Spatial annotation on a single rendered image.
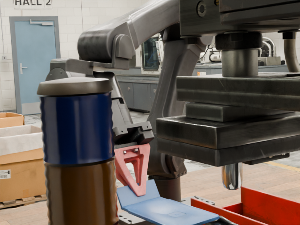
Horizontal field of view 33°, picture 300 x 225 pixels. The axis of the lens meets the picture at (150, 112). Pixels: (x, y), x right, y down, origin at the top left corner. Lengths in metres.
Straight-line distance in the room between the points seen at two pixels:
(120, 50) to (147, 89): 9.38
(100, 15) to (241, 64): 11.77
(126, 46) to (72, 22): 11.20
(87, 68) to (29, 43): 10.86
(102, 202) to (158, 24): 0.68
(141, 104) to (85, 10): 2.94
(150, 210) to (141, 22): 0.33
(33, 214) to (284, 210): 0.49
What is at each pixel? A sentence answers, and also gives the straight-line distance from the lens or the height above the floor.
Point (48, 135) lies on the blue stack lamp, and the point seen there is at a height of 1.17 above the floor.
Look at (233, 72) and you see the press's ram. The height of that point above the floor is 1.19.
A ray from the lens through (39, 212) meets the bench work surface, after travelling 1.07.
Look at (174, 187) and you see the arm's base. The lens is 0.95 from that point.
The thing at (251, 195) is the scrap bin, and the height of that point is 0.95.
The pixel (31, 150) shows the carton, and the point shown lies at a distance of 4.03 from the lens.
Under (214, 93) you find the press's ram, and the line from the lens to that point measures 0.50.
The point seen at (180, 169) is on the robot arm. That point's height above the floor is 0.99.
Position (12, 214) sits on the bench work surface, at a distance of 1.07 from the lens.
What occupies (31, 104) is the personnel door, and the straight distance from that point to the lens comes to 11.65.
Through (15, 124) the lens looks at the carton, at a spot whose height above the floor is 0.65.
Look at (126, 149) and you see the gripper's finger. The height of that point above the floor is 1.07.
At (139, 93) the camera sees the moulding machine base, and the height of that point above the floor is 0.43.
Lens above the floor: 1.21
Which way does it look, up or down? 7 degrees down
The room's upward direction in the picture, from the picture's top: 3 degrees counter-clockwise
